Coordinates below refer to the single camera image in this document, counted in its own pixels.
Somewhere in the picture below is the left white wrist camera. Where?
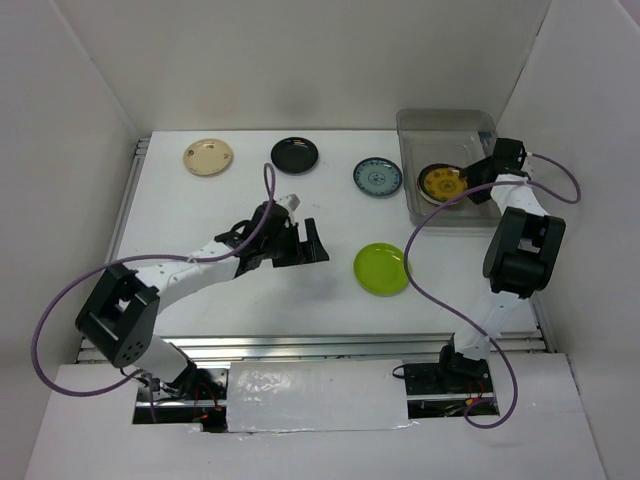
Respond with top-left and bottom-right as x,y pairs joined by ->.
277,194 -> 300,212

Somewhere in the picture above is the black plate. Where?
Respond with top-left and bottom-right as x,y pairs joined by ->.
270,137 -> 319,175

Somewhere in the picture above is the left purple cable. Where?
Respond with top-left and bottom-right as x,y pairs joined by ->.
31,162 -> 279,425

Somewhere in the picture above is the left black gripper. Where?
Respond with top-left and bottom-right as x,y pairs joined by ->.
262,217 -> 329,268

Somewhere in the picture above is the white foil covered panel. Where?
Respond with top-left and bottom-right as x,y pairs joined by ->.
226,360 -> 409,433

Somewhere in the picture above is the aluminium table frame rail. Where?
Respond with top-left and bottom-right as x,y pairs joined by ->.
77,130 -> 557,361

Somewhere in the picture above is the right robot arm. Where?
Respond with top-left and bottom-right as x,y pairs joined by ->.
435,138 -> 566,392

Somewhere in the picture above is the lime green plate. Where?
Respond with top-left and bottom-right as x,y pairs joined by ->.
353,243 -> 409,296

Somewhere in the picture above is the blue patterned plate right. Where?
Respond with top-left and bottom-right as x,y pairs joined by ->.
352,157 -> 403,198

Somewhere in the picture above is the clear plastic bin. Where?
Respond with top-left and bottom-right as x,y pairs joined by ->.
396,109 -> 498,225

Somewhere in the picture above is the yellow brown patterned plate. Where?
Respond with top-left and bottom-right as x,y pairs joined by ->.
417,163 -> 467,205

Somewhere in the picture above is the cream plate with flowers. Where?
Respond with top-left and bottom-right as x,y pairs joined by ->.
183,139 -> 233,177

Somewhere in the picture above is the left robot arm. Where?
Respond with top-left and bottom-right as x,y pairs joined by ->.
75,196 -> 329,399

